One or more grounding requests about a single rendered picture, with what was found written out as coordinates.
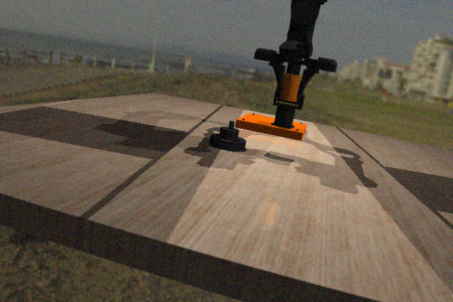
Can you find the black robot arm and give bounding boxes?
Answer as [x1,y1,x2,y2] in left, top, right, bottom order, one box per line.
[271,0,327,129]

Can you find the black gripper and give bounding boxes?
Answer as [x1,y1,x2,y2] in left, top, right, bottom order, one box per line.
[254,28,338,98]

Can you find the dark grey round pedestal with shaft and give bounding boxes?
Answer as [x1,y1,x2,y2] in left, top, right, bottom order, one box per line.
[210,121,246,151]

